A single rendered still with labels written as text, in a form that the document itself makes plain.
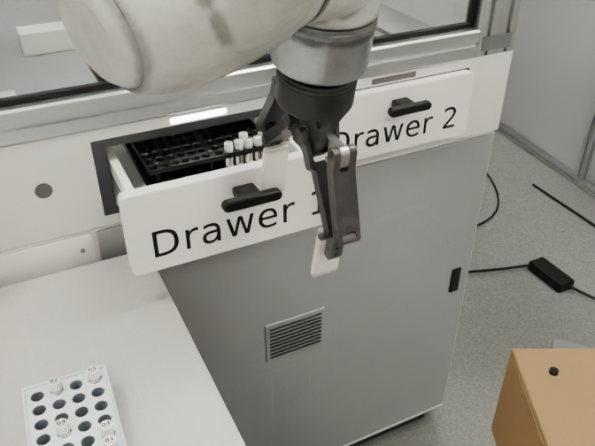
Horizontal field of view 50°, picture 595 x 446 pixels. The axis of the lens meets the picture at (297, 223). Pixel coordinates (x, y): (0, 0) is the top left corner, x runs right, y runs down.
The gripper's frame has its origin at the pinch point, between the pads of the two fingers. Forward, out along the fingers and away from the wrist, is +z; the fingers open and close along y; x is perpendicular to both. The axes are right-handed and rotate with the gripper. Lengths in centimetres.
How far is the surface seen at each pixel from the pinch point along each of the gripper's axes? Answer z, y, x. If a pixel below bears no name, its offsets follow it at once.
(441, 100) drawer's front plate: 5.4, 21.7, -36.7
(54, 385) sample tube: 8.0, -5.3, 28.9
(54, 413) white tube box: 8.8, -7.9, 29.5
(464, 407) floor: 93, 6, -60
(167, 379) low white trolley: 12.8, -6.0, 17.6
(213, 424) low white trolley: 11.1, -13.9, 15.1
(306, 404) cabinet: 67, 10, -14
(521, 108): 101, 118, -176
